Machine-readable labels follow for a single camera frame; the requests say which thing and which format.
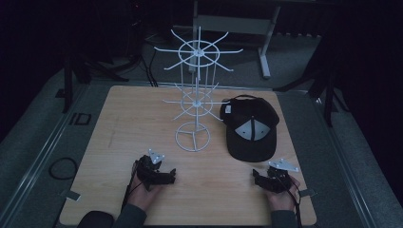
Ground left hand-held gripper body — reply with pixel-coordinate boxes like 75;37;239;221
136;148;171;192

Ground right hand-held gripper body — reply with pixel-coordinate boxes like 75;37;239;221
265;158;300;195

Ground black baseball cap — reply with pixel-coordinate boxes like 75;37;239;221
219;94;281;163

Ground white wire display rack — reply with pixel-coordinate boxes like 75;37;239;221
154;27;244;153

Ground person's right hand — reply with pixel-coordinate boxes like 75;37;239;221
266;175;301;213

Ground person's left hand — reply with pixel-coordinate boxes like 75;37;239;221
127;173;163;212

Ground person's knee in dark clothing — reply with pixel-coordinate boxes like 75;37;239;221
76;210;116;228

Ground black tripod stand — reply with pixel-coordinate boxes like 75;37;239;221
56;53;130;114
273;44;350;128

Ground left hand-held gripper cable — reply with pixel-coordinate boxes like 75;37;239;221
121;161;141;212

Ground hand-held gripper cable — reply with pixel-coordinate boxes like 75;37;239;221
121;161;141;212
278;176;304;228

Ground right hand-held gripper cable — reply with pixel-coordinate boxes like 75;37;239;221
278;176;304;228

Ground grey metal table bracket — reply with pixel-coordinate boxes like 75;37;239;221
64;189;83;202
298;188;318;199

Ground black coiled cable ring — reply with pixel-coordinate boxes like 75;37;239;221
48;157;80;181

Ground black floor cables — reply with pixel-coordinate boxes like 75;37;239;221
138;47;160;88

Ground grey metal desk frame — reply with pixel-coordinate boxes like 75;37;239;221
189;0;283;80

